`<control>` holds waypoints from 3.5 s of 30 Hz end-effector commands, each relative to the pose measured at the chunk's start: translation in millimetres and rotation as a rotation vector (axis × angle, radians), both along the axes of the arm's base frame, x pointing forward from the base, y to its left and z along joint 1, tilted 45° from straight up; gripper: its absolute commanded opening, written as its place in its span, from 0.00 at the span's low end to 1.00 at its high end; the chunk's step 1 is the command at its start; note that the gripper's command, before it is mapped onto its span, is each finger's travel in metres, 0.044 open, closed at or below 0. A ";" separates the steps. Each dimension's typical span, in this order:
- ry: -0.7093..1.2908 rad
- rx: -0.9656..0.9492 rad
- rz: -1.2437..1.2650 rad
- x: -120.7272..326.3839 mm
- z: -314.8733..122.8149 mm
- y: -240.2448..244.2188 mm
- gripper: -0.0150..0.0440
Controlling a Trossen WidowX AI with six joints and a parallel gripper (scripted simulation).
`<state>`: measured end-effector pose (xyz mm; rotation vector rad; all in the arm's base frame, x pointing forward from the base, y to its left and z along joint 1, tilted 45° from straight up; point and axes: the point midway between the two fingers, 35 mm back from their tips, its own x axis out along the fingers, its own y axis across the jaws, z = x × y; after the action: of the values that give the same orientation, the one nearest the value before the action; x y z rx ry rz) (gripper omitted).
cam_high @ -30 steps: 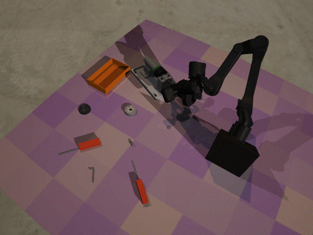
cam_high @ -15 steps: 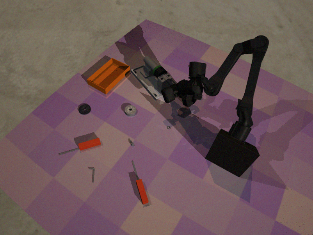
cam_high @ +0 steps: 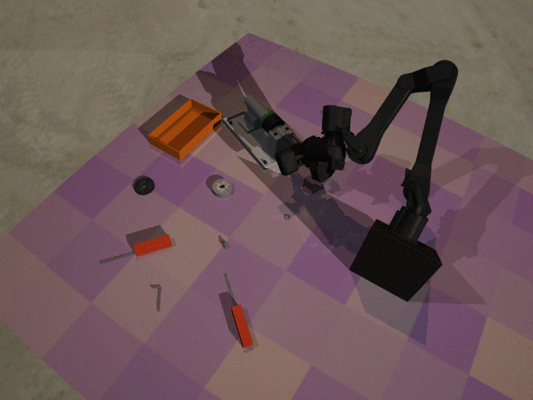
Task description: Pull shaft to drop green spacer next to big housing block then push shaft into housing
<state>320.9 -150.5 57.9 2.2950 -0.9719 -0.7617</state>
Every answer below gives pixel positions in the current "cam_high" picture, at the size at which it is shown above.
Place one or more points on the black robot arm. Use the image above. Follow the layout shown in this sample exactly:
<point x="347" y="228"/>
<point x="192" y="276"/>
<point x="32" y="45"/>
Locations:
<point x="440" y="80"/>

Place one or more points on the orange open tray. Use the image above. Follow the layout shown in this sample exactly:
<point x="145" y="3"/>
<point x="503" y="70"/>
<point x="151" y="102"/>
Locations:
<point x="185" y="128"/>

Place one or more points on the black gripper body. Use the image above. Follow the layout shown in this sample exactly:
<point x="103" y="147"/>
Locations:
<point x="288" y="160"/>

